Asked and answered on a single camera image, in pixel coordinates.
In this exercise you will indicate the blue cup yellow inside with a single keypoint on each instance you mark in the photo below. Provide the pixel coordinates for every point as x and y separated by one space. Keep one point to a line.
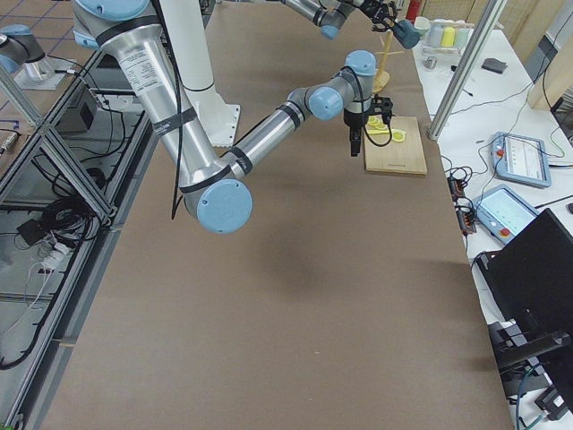
406 34

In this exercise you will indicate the aluminium frame post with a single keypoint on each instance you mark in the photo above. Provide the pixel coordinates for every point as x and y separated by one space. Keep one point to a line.
474 48

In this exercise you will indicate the wooden cup storage rack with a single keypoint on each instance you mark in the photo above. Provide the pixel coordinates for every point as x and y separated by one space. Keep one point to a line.
382 76

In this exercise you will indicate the red cylinder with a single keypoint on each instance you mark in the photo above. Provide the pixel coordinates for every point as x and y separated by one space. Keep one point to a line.
413 10

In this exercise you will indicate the black monitor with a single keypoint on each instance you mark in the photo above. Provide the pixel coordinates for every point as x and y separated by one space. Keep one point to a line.
531 282

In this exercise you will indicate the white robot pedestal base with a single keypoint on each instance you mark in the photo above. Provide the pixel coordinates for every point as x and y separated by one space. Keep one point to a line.
186 31

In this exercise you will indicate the teach pendant near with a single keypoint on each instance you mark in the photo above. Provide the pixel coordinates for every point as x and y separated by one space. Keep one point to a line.
504 213

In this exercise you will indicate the lemon slice top right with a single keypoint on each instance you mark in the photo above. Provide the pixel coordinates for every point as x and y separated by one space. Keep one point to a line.
372 120

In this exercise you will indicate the bamboo cutting board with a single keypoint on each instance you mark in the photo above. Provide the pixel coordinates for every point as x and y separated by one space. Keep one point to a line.
397 157

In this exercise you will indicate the teach pendant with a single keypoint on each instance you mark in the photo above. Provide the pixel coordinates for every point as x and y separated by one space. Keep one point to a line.
520 159
504 213

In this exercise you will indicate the lemon slice front left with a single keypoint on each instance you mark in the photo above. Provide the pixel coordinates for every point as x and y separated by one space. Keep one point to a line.
398 135

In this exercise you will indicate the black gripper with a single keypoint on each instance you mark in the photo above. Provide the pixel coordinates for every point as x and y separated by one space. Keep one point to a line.
370 5
352 119

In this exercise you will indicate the small metal cup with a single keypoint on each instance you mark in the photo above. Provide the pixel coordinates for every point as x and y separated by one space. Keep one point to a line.
430 62

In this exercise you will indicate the light blue bowl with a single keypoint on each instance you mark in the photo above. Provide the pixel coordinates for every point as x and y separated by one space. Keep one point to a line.
422 25

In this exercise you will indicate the grey cup on tray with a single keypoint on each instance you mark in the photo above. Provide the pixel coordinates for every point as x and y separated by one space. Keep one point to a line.
435 35

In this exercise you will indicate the yellow cup on tray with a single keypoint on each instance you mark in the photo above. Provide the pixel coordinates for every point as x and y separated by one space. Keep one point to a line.
448 37

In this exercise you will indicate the teach pendant far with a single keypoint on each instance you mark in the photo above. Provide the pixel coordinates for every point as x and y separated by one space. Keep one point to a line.
520 159

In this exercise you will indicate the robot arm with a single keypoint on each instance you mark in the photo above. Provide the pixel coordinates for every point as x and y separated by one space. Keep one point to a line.
330 19
146 39

